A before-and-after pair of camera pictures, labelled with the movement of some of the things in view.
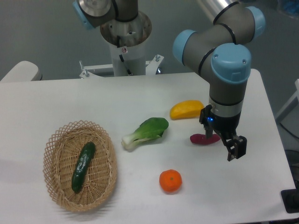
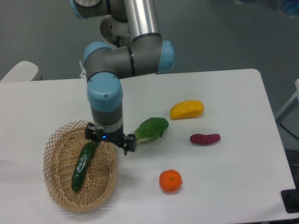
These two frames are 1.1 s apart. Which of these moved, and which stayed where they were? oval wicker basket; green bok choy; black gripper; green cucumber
Moved: black gripper
Stayed: green cucumber; green bok choy; oval wicker basket
